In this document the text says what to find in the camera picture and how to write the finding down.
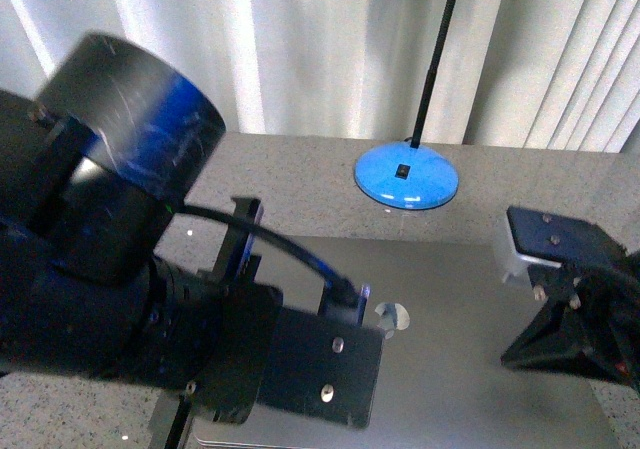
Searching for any black camera cable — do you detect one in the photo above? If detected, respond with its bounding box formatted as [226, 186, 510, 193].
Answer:
[172, 203, 359, 300]

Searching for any blue desk lamp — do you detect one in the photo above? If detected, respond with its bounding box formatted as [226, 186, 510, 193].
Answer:
[353, 0, 459, 211]

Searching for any silver laptop with cracked screen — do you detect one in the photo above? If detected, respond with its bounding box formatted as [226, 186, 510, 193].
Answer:
[192, 237, 617, 448]

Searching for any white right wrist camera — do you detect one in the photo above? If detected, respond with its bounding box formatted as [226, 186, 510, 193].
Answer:
[493, 214, 561, 289]

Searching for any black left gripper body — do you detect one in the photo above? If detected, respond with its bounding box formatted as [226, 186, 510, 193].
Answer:
[130, 261, 384, 428]

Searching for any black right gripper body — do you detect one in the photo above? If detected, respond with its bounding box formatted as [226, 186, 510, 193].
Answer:
[501, 206, 639, 387]

